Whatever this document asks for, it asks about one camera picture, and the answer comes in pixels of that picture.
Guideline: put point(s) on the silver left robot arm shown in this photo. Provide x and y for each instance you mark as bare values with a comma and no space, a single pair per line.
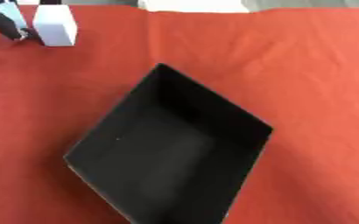
11,11

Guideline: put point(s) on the black open box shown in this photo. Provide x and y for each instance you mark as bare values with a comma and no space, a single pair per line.
172,151

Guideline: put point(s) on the white flat board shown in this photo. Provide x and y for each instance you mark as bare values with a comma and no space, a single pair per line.
192,5

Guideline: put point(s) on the white rectangular block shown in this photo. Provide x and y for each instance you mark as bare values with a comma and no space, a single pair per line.
55,26

